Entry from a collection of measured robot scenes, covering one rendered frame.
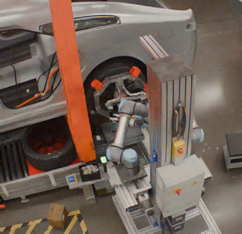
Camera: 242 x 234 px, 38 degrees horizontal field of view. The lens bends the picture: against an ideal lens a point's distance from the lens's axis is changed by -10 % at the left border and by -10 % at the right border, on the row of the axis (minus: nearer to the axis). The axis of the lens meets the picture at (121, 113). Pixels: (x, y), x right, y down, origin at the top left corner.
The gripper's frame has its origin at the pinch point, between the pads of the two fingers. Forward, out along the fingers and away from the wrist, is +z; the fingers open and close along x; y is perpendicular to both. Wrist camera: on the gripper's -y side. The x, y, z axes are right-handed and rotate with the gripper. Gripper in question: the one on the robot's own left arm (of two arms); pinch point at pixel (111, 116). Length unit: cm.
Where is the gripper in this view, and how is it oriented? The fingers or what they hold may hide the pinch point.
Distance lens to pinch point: 391.7
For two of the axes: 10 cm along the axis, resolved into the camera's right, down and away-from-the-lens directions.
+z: -9.3, -2.0, 3.2
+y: 0.9, 6.9, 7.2
